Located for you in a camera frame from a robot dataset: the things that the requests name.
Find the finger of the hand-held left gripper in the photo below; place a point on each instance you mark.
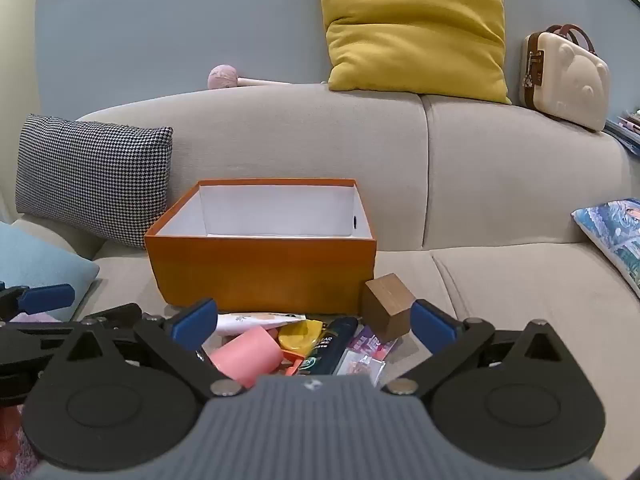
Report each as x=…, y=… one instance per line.
x=47, y=297
x=117, y=314

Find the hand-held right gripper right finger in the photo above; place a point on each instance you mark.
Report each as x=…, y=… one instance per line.
x=432, y=327

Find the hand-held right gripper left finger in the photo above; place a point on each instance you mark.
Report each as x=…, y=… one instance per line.
x=192, y=327

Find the wooden block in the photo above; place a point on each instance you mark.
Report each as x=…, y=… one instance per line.
x=387, y=310

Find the white squeeze tube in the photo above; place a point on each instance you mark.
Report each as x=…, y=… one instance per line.
x=250, y=321

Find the pink cylinder container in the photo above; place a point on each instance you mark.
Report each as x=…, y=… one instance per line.
x=247, y=355

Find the printed rectangular case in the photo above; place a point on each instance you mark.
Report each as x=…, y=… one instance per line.
x=367, y=352

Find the orange cardboard box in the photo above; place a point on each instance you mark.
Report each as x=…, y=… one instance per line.
x=260, y=270

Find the dark green shampoo bottle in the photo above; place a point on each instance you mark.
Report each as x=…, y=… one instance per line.
x=327, y=347

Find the orange plastic toy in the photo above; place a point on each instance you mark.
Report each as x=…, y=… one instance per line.
x=294, y=362

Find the yellow plastic piece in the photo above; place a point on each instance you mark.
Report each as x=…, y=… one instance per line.
x=300, y=335

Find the light blue cushion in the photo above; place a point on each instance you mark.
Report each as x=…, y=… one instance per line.
x=40, y=260

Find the red cloth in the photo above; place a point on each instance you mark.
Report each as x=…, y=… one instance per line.
x=10, y=430

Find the houndstooth cushion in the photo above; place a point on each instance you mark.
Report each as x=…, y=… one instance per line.
x=90, y=180

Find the beige sofa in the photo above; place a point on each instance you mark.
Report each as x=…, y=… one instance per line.
x=475, y=185

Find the blue printed cushion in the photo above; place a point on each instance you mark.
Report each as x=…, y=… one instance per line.
x=615, y=235

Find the pink massage hammer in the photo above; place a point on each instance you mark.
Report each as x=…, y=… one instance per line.
x=222, y=76

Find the stack of magazines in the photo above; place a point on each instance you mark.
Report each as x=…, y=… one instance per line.
x=627, y=130

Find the cream bear suitcase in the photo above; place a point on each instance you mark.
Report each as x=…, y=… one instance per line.
x=570, y=85

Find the yellow cushion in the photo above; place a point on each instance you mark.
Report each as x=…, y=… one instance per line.
x=415, y=25

